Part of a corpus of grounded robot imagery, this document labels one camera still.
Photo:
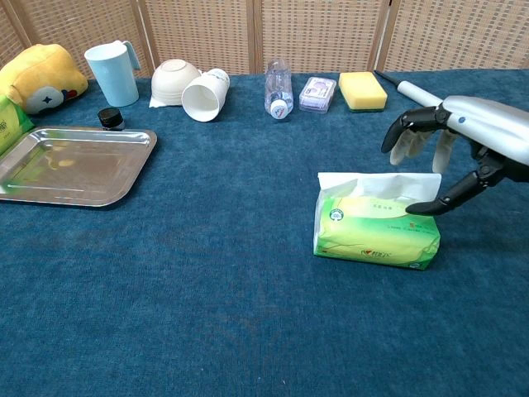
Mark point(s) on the beige bowl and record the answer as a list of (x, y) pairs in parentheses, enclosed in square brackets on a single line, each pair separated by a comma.
[(169, 80)]

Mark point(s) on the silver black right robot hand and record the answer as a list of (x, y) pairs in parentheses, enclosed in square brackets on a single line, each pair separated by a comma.
[(487, 124)]

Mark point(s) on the yellow plush toy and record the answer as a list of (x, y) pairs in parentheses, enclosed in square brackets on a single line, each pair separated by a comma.
[(39, 70)]

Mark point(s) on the light blue mug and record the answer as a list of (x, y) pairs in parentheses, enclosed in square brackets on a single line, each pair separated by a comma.
[(113, 76)]

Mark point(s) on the yellow green sponge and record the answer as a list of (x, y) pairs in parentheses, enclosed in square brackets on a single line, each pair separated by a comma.
[(363, 89)]

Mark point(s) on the clear plastic water bottle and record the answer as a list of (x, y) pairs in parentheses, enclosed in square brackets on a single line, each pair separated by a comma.
[(279, 87)]

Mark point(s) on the green packet with white print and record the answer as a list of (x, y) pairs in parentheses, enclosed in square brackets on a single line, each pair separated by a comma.
[(10, 122)]

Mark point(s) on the blue table cloth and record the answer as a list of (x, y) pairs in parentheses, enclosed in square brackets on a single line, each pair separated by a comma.
[(231, 256)]

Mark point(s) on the wooden rattan folding screen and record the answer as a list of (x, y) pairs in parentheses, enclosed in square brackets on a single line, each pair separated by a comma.
[(322, 33)]

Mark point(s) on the stainless steel tray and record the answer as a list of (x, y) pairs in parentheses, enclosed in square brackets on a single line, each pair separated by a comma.
[(74, 165)]

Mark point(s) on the small black jar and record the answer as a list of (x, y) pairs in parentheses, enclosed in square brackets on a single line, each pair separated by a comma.
[(110, 118)]

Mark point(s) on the green soft tissue pack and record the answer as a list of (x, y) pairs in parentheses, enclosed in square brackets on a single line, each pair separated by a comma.
[(372, 235)]

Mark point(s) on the white paper cup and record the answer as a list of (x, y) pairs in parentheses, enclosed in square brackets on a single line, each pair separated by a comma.
[(204, 97)]

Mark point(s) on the clear purple plastic box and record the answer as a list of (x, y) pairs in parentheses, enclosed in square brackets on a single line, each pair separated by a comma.
[(317, 94)]

